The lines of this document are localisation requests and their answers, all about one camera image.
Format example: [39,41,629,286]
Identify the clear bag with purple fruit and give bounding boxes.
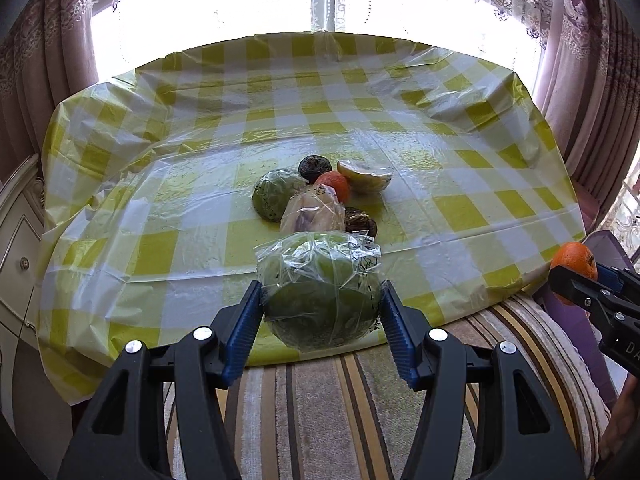
[279,183,347,234]

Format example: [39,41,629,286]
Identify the plastic-wrapped yellow fruit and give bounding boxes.
[336,158,393,195]

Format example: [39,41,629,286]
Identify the striped brown seat cushion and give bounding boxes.
[162,292,613,480]

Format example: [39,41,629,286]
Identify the person's right hand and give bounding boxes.
[597,375,640,466]

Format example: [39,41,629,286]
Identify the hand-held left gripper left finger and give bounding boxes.
[57,280,263,480]

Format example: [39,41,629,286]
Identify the large plastic-wrapped green melon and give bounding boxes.
[255,231,385,352]

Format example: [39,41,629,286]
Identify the orange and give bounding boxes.
[314,171,350,202]
[550,241,598,306]

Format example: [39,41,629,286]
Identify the pink patterned curtain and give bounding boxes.
[0,0,101,196]
[530,0,640,221]

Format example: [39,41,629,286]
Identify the small plastic-wrapped green melon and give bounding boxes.
[251,168,308,223]

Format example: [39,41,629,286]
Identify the yellow checked plastic tablecloth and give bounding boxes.
[37,30,588,406]

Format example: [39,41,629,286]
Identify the white carved cabinet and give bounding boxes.
[0,152,51,361]

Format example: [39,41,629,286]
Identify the dark round dried fruit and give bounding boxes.
[344,206,378,237]
[298,155,333,184]

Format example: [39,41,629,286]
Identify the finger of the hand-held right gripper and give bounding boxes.
[595,262,640,297]
[548,264,618,322]

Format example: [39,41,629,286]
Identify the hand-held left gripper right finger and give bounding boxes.
[381,280,586,480]

